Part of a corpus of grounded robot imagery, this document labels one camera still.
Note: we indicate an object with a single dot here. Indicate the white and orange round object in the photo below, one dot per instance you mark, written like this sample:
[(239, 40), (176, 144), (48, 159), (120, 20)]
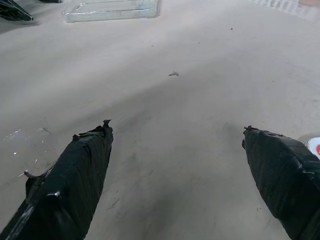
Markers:
[(314, 147)]

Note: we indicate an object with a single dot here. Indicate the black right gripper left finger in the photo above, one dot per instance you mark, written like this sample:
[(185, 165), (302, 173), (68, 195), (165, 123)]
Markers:
[(67, 180)]

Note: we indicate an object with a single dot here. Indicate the black smartphone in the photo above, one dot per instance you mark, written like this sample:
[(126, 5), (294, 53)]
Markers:
[(13, 11)]

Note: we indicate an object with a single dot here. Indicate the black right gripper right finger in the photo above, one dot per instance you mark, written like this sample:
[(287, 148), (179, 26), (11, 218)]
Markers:
[(282, 175)]

